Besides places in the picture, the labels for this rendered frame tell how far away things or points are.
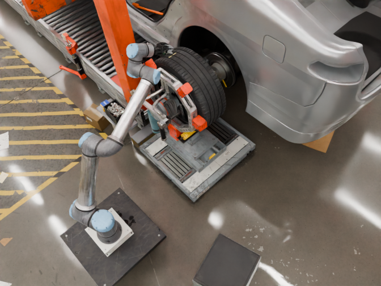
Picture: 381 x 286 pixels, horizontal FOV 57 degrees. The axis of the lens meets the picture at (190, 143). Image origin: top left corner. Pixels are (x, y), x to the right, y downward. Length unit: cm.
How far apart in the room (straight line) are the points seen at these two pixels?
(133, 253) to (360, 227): 189
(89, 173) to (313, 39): 159
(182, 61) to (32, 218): 199
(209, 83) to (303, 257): 159
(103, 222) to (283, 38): 167
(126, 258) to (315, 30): 201
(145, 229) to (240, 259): 76
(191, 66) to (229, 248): 136
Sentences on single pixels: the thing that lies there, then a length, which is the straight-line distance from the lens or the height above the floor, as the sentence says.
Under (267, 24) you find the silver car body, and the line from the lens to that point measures 219.
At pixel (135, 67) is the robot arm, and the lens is 237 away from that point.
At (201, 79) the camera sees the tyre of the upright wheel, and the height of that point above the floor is 112.
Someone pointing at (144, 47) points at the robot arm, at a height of 142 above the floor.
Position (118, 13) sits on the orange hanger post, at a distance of 261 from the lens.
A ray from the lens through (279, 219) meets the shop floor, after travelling 319.
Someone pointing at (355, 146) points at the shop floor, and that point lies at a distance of 376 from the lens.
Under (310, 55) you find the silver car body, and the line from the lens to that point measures 209.
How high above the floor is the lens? 290
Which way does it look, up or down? 55 degrees down
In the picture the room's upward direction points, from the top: 6 degrees counter-clockwise
